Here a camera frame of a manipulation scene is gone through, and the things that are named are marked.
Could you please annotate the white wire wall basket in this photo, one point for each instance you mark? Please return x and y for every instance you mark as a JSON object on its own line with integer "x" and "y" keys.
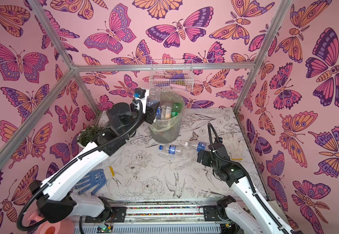
{"x": 171, "y": 75}

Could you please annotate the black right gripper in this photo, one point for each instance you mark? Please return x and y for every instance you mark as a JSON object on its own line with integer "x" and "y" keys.
{"x": 203, "y": 156}

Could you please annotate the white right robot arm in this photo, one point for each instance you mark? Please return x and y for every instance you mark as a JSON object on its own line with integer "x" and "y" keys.
{"x": 262, "y": 219}

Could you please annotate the blue dotted work glove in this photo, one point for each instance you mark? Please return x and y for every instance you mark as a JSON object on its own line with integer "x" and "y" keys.
{"x": 92, "y": 182}

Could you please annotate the potted green plant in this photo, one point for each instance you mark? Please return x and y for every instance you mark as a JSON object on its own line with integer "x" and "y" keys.
{"x": 87, "y": 135}

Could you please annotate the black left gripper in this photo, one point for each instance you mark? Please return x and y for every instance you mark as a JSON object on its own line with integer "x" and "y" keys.
{"x": 150, "y": 115}

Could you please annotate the grey mesh waste bin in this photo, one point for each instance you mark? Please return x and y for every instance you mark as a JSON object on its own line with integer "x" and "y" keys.
{"x": 167, "y": 131}

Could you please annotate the pink watering can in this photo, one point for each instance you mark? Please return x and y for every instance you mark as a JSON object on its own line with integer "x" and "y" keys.
{"x": 66, "y": 226}

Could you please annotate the yellow label small bottle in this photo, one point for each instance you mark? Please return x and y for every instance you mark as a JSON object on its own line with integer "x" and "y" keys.
{"x": 166, "y": 111}

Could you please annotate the green plastic bottle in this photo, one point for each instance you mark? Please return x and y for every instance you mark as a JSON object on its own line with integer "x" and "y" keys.
{"x": 176, "y": 109}

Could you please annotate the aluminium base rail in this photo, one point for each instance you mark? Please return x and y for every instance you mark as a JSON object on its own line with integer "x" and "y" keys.
{"x": 176, "y": 216}

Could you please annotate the small blue label bottle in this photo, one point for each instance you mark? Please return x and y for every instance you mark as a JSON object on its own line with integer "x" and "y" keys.
{"x": 159, "y": 113}

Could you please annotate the white work glove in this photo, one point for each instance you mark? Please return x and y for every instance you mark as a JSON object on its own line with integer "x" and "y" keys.
{"x": 234, "y": 147}

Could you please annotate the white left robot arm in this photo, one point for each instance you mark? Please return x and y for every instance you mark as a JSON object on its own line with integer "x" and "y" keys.
{"x": 53, "y": 196}

